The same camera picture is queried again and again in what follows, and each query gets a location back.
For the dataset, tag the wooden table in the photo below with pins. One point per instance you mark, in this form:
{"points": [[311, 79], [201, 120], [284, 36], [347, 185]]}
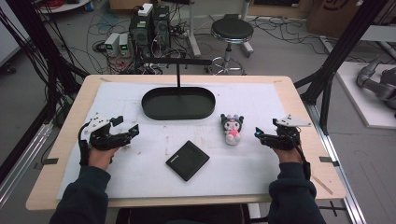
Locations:
{"points": [[306, 174]]}

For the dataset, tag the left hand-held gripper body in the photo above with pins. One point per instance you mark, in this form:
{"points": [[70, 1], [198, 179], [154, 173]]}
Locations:
{"points": [[101, 138]]}

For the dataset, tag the white platform board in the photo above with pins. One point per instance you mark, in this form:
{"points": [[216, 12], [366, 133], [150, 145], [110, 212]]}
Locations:
{"points": [[367, 115]]}

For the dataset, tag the white desk leg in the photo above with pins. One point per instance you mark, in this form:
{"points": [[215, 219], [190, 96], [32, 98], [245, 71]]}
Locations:
{"points": [[193, 31]]}

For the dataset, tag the black oval tray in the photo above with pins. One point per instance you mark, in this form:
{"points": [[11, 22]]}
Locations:
{"points": [[178, 104]]}

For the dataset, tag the black round stool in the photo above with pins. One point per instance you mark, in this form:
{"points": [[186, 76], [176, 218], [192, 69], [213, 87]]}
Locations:
{"points": [[232, 30]]}

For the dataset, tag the black square case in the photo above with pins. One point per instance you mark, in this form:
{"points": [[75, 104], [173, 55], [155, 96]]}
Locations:
{"points": [[187, 160]]}

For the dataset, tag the thin wooden stick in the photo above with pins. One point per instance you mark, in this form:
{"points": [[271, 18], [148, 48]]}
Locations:
{"points": [[322, 184]]}

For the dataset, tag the grey power supply unit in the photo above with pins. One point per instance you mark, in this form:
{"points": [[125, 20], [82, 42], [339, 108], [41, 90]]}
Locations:
{"points": [[124, 45], [111, 44]]}

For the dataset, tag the black frame post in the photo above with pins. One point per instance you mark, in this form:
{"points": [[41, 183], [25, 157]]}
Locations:
{"points": [[43, 40], [339, 49]]}

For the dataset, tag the black T-shaped stand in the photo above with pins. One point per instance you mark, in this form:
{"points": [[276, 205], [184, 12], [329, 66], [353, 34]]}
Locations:
{"points": [[178, 62]]}

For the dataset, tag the grey tape strip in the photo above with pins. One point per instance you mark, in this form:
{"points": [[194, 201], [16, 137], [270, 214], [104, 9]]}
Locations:
{"points": [[328, 160], [49, 161]]}

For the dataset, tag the cardboard box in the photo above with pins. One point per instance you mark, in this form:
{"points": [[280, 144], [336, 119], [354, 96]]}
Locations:
{"points": [[339, 14]]}

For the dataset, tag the aluminium rail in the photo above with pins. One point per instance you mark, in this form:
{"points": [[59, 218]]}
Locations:
{"points": [[21, 168], [339, 168]]}

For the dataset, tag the person's left hand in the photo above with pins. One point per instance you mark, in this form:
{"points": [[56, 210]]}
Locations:
{"points": [[101, 156]]}

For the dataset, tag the person's right hand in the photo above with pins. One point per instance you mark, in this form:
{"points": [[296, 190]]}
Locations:
{"points": [[287, 154]]}

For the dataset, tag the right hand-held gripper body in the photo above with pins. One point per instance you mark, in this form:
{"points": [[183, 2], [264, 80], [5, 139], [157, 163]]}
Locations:
{"points": [[285, 137]]}

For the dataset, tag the plush toy with black ears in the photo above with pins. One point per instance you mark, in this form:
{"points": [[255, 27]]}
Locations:
{"points": [[232, 130]]}

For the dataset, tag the white box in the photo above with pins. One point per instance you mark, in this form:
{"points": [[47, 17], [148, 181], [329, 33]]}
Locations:
{"points": [[145, 9]]}

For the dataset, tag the white table mat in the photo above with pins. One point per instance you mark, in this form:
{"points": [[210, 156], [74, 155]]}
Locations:
{"points": [[149, 183]]}

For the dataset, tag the black computer tower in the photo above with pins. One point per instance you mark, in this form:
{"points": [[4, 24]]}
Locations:
{"points": [[140, 34], [162, 26]]}

